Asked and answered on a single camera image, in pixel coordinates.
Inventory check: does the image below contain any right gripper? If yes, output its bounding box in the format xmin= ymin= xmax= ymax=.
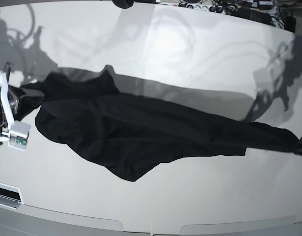
xmin=0 ymin=62 xmax=20 ymax=145

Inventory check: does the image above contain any black t-shirt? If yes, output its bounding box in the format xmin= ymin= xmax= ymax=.
xmin=23 ymin=71 xmax=302 ymax=182

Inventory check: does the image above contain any white slotted table fixture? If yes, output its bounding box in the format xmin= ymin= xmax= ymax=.
xmin=0 ymin=182 xmax=24 ymax=210

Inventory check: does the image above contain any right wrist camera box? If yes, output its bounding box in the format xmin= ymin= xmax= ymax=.
xmin=8 ymin=120 xmax=30 ymax=151

